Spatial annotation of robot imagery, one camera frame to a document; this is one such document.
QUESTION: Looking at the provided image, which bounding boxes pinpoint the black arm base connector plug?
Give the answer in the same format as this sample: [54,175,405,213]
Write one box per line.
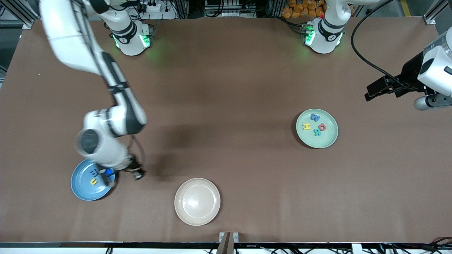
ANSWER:
[301,22,316,46]
[139,24,155,48]

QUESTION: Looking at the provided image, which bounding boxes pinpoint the blue plate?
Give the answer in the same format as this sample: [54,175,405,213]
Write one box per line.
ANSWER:
[71,158,116,201]

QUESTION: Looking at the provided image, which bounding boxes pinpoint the beige plate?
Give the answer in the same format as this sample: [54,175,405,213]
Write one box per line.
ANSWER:
[174,177,221,226]

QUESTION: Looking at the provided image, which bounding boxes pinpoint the green plate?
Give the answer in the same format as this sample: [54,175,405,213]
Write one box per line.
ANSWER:
[296,108,339,149]

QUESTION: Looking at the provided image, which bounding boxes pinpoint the brown table cover sheet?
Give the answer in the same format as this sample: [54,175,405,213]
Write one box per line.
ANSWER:
[0,17,452,244]

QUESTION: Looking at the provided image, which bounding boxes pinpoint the orange mesh bags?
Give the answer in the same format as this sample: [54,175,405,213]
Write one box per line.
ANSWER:
[281,0,327,19]

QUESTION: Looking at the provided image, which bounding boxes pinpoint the long white power strip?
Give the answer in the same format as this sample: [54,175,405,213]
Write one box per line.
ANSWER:
[207,10,255,17]

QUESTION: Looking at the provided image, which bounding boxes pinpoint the aluminium frame profile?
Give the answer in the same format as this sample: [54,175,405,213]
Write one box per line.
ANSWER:
[423,0,452,25]
[0,0,53,29]

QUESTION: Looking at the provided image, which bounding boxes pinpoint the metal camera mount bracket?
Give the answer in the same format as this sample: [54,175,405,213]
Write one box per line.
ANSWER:
[216,232,239,254]

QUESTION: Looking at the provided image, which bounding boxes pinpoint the tangled black floor cables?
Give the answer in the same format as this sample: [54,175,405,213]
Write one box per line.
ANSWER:
[381,237,452,254]

